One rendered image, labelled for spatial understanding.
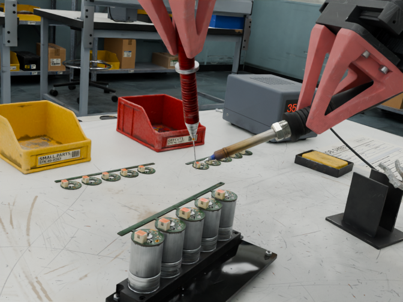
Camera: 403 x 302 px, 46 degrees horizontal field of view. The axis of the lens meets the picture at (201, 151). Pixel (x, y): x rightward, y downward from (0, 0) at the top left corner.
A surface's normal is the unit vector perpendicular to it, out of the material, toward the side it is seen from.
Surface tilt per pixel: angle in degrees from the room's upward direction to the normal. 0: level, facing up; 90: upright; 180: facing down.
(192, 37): 99
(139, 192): 0
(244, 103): 90
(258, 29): 90
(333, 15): 61
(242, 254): 0
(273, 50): 90
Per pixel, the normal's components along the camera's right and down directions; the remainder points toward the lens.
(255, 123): -0.82, 0.09
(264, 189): 0.11, -0.94
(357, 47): -0.02, 0.60
